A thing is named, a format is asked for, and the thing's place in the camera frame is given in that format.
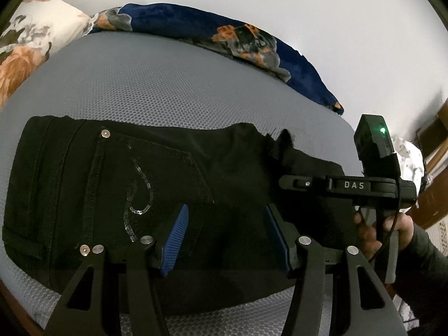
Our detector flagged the person's right hand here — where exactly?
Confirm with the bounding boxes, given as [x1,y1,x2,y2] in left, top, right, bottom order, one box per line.
[353,211,416,263]

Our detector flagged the white floral pillow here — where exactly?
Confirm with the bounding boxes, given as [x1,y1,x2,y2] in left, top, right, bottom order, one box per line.
[0,0,92,110]

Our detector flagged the person's right forearm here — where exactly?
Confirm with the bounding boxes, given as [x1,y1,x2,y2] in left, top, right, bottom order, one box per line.
[394,224,448,336]

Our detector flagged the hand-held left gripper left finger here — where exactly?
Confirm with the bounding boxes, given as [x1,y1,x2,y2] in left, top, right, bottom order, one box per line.
[44,204,190,336]

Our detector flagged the wooden furniture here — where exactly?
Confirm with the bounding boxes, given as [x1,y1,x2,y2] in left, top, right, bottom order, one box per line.
[409,101,448,230]

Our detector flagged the blue floral blanket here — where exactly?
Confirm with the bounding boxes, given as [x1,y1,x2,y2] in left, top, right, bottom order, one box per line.
[89,3,346,116]

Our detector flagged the grey mesh mattress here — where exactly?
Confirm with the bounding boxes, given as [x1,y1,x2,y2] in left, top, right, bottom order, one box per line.
[0,30,411,336]

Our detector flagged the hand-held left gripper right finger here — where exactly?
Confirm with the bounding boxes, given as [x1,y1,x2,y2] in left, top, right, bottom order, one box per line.
[264,204,409,336]

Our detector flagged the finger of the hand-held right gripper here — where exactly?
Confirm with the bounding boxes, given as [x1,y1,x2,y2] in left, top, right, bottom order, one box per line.
[324,196,365,249]
[279,174,330,193]

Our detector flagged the wooden bed frame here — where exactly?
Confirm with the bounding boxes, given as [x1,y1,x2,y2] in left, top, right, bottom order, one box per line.
[0,280,46,336]

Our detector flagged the black pants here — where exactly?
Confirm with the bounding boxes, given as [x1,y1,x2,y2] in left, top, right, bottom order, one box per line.
[2,115,378,314]

